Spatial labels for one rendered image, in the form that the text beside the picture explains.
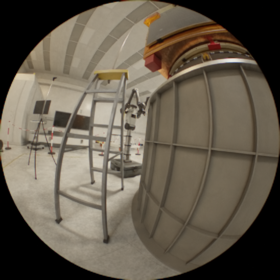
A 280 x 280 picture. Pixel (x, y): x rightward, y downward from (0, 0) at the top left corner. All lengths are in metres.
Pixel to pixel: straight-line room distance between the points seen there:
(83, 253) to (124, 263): 0.28
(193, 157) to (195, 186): 0.13
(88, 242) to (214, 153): 0.96
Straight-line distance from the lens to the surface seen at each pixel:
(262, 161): 0.45
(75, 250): 0.87
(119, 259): 0.81
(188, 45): 1.13
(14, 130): 5.23
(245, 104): 0.45
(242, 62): 0.53
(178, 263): 0.84
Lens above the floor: 0.78
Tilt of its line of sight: level
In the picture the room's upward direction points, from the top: 6 degrees clockwise
